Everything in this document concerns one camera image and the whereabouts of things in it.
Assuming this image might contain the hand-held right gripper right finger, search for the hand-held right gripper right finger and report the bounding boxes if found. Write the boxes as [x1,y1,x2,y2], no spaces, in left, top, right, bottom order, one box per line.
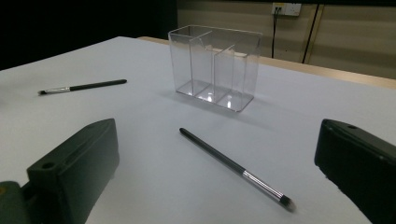
[314,119,396,224]

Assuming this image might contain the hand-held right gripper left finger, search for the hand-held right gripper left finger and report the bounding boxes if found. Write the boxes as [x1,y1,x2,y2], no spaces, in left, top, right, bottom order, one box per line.
[26,118,120,224]

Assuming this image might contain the thin black makeup brush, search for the thin black makeup brush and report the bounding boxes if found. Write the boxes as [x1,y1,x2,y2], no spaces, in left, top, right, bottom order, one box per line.
[37,78,128,96]

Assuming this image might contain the thick black makeup brush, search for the thick black makeup brush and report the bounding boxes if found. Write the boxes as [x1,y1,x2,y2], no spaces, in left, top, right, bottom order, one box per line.
[178,127,296,214]

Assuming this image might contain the clear acrylic organizer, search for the clear acrylic organizer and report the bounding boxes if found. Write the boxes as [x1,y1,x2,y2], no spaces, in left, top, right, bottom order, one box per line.
[167,24,263,113]

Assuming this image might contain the black curtain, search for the black curtain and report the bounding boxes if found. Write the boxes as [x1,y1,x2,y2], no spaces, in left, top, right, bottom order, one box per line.
[0,0,178,71]

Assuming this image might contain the vertical wall trim strip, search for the vertical wall trim strip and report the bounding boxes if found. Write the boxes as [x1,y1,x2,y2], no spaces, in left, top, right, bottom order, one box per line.
[300,3,326,64]

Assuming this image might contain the black power cable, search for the black power cable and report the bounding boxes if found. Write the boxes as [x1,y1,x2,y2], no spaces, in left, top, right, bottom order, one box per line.
[271,7,279,59]

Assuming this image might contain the white wall socket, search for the white wall socket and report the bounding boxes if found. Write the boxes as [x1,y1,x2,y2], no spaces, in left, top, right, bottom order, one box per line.
[271,2,303,17]

